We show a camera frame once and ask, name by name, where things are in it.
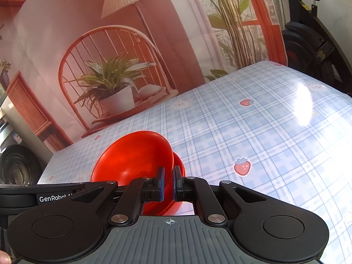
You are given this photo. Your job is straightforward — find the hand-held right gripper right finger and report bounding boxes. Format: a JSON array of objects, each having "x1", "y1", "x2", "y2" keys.
[{"x1": 173, "y1": 165, "x2": 265, "y2": 225}]

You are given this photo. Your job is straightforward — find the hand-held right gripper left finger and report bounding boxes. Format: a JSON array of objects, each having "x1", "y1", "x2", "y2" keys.
[{"x1": 74, "y1": 167, "x2": 166, "y2": 226}]

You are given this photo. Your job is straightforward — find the red plastic bowl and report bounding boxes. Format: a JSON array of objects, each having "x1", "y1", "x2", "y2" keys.
[
  {"x1": 142, "y1": 152, "x2": 186, "y2": 215},
  {"x1": 91, "y1": 130, "x2": 173, "y2": 188}
]

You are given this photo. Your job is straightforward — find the grey washing machine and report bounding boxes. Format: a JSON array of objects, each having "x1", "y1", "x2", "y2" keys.
[{"x1": 0, "y1": 109, "x2": 51, "y2": 185}]

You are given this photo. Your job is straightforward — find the blue plaid tablecloth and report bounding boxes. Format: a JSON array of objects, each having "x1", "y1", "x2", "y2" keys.
[{"x1": 37, "y1": 60, "x2": 352, "y2": 264}]

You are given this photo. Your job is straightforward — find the printed room backdrop cloth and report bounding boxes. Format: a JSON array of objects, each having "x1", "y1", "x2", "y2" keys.
[{"x1": 0, "y1": 0, "x2": 288, "y2": 155}]

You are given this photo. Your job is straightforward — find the black exercise bike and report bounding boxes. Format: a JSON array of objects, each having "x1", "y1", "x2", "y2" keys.
[{"x1": 278, "y1": 0, "x2": 352, "y2": 97}]

